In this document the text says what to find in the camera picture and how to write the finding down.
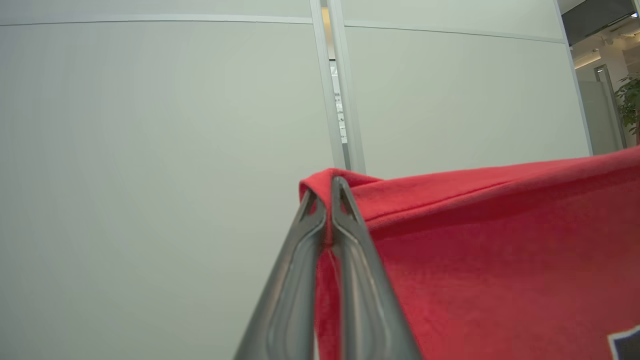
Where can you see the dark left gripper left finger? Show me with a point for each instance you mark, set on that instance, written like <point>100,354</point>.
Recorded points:
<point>295,300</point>

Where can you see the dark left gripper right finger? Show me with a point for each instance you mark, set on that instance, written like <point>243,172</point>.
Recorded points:
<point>365,300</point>

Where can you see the red and white jersey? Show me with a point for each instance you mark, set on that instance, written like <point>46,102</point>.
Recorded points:
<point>500,250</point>

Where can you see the green potted plant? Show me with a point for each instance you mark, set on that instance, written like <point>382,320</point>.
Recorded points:
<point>631,105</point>

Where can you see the grey partition post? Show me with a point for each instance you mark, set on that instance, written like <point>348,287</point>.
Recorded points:
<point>325,100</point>
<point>350,100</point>

